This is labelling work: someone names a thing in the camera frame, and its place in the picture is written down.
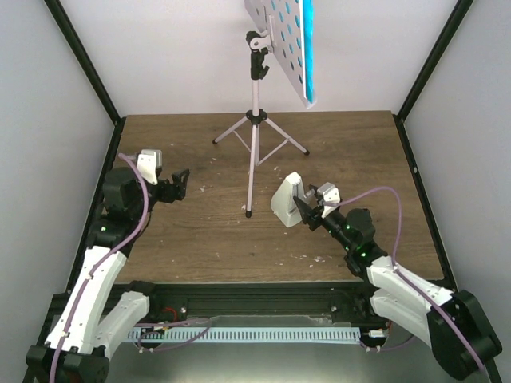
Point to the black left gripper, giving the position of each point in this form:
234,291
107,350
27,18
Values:
180,188

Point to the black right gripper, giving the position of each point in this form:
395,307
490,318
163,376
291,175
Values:
307,214

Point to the white metronome body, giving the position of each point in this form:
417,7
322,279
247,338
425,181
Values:
282,202

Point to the blue sheet music folder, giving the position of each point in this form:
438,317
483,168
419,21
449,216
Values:
308,30

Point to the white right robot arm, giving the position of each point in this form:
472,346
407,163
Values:
452,323

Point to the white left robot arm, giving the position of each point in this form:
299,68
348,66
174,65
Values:
83,341

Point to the white perforated stand tray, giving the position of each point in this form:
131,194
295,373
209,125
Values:
283,20

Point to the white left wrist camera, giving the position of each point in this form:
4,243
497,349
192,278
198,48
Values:
149,164

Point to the black left table rail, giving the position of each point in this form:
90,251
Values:
94,211

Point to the black front mounting rail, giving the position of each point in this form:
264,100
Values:
341,302

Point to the light blue slotted cable duct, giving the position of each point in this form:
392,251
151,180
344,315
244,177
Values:
321,335

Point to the black left corner post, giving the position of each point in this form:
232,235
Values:
74,42

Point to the black corner post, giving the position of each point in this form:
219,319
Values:
450,28
74,42

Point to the black right corner post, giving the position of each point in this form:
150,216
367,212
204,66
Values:
450,28

